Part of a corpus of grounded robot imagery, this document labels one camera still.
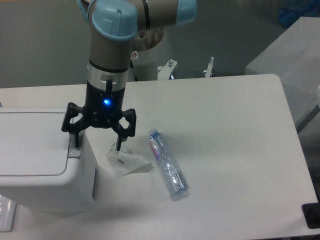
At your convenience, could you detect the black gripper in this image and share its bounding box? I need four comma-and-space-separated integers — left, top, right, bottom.
61, 83, 136, 151

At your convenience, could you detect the white plastic trash can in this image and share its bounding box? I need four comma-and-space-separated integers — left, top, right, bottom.
0, 107, 98, 212

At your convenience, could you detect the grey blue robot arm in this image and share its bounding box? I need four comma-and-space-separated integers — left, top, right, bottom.
61, 0, 197, 148

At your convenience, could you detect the crumpled white plastic wrapper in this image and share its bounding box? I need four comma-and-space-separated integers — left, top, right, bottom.
106, 142, 154, 178

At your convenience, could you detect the clear plastic water bottle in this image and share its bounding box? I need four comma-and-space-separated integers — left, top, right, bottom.
148, 128, 190, 201

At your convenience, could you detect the clear plastic sheet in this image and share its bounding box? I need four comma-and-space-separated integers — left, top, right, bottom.
0, 195, 17, 233

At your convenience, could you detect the grey covered side table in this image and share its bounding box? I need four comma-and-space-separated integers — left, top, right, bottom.
244, 17, 320, 132

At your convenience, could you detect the blue object in background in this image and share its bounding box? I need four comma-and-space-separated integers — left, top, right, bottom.
277, 0, 320, 29

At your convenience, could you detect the black device at table edge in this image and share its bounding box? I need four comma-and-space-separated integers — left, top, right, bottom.
302, 202, 320, 229

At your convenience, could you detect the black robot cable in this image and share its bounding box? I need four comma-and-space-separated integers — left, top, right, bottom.
129, 59, 140, 82

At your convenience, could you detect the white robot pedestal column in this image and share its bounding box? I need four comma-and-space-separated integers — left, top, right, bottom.
127, 47, 158, 82

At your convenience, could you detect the white metal base frame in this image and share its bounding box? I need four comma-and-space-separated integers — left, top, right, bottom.
86, 56, 216, 85

